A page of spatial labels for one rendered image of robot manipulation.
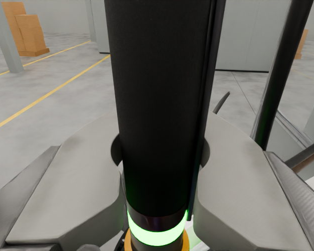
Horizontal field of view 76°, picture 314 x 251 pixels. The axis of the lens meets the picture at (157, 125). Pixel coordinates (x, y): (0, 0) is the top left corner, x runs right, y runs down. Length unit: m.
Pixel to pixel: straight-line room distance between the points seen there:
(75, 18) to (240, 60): 10.37
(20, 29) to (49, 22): 6.40
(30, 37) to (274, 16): 7.21
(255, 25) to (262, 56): 0.78
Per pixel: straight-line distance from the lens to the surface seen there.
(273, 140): 1.49
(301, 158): 0.29
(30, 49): 8.52
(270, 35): 5.96
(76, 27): 14.00
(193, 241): 0.19
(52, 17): 14.67
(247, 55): 5.91
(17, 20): 8.50
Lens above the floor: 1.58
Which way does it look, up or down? 31 degrees down
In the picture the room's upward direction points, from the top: straight up
